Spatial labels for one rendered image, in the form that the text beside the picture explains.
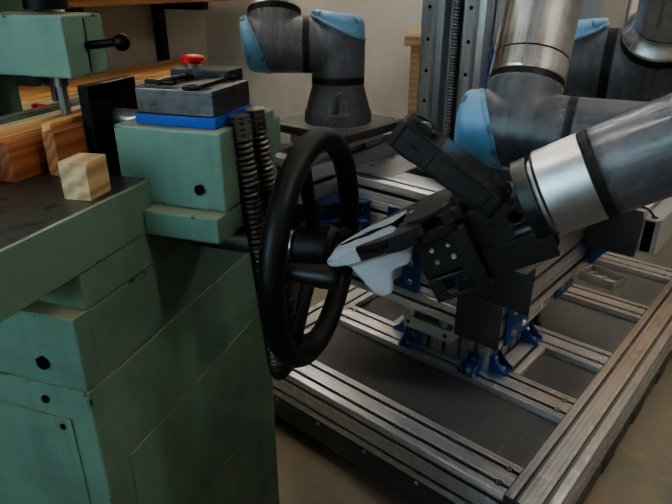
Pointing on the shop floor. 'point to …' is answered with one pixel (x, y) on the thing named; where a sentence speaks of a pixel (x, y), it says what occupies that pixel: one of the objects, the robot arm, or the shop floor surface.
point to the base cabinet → (154, 417)
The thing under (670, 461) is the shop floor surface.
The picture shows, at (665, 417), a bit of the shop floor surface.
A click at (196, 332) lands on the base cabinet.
